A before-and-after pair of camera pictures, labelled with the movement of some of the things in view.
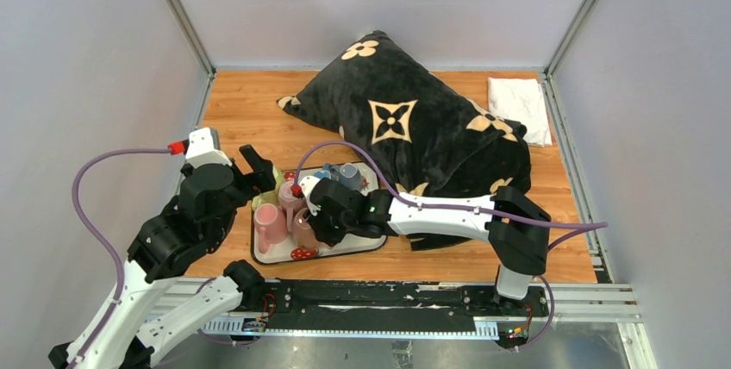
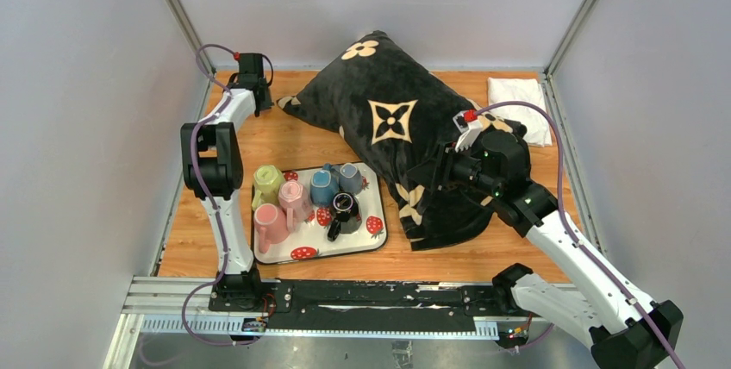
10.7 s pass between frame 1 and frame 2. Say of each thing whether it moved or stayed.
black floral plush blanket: stayed
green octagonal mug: stayed
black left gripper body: moved
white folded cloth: stayed
